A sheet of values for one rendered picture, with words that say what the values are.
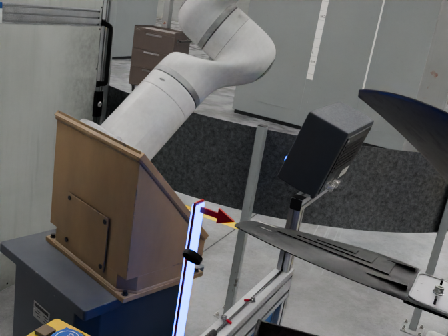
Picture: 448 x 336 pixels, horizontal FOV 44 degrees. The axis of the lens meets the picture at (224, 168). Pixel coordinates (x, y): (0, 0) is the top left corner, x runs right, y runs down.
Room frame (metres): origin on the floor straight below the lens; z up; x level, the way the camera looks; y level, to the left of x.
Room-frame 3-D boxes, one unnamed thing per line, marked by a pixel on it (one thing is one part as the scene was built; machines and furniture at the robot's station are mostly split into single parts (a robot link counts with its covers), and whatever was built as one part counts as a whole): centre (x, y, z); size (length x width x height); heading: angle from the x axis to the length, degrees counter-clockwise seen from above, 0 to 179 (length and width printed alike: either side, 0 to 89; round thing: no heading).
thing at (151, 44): (7.52, 1.09, 0.45); 0.68 x 0.47 x 0.90; 69
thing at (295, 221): (1.24, -0.19, 0.96); 0.03 x 0.03 x 0.20; 64
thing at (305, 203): (1.34, -0.23, 1.04); 0.24 x 0.03 x 0.03; 154
